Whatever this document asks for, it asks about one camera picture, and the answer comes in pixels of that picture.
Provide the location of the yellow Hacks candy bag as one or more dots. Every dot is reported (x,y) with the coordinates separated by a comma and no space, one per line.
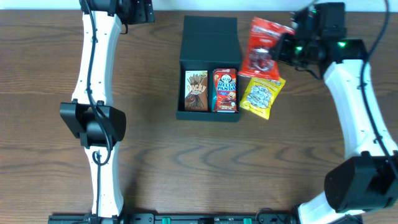
(260,95)

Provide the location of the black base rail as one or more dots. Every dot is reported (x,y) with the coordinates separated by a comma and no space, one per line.
(149,218)

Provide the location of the red Hacks candy bag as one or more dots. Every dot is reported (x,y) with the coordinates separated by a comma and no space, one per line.
(257,62)

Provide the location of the brown Pocky box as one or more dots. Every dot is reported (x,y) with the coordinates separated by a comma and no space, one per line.
(196,90)

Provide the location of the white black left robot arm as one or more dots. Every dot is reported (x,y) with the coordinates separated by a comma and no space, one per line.
(90,115)

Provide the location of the teal Chunkies cookie box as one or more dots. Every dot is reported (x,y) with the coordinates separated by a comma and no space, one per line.
(213,100)

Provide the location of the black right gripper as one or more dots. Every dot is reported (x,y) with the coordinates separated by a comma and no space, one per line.
(280,45)

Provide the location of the red Hello Panda box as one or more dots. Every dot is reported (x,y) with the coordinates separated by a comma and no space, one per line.
(225,81)

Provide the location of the dark green open box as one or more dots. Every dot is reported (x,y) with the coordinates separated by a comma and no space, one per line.
(208,43)

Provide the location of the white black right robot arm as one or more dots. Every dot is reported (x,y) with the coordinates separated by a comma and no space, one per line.
(367,180)

